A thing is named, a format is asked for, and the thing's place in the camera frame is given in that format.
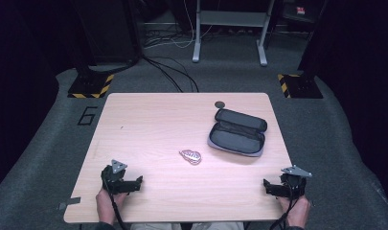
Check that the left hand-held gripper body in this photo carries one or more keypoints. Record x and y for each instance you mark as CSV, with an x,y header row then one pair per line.
x,y
115,179

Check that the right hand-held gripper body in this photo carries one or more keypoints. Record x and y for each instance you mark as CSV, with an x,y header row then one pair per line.
x,y
293,183

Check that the person's left hand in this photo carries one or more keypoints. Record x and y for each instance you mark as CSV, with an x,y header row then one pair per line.
x,y
106,206

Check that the person's right hand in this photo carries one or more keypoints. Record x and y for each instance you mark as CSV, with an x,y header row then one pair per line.
x,y
298,212

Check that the grey tape strip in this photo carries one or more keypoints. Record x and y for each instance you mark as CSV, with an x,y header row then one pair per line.
x,y
69,202

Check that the open black pencil case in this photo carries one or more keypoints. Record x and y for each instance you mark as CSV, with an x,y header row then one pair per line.
x,y
237,134

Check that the dark round table grommet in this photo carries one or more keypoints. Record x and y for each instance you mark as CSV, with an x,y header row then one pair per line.
x,y
219,104

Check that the black yellow striped stand base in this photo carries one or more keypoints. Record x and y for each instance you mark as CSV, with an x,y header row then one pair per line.
x,y
300,86
91,85

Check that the black cabinet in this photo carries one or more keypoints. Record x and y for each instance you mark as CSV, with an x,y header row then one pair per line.
x,y
108,28

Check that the dark box with red label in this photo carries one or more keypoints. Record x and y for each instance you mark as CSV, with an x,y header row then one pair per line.
x,y
301,11

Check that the white metal stand frame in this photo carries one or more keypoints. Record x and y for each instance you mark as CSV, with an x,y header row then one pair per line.
x,y
230,18

